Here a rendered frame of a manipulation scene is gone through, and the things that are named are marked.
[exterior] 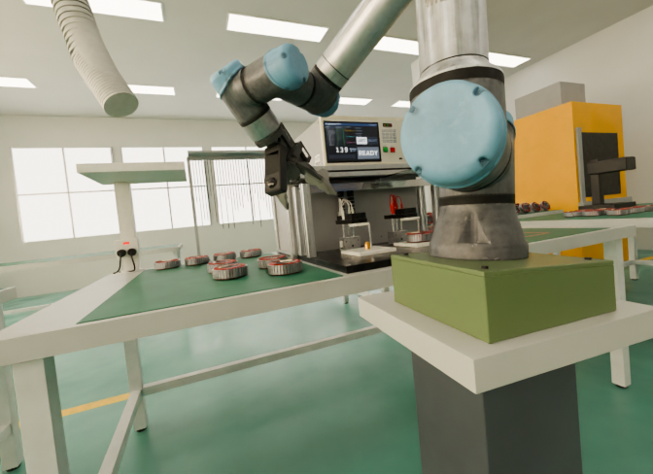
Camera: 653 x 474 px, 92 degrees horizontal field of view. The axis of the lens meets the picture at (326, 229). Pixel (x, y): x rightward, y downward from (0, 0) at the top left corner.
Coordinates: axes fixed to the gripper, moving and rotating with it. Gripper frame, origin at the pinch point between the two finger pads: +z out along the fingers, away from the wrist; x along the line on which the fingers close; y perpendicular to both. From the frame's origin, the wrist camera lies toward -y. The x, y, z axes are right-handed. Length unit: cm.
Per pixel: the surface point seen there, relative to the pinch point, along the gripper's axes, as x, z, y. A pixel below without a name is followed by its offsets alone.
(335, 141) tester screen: 10, 9, 54
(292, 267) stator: 17.7, 18.3, -2.4
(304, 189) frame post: 20.0, 12.4, 30.6
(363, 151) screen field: 3, 19, 58
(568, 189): -111, 268, 289
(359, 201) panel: 14, 40, 53
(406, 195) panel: -2, 55, 68
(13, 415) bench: 150, 24, -51
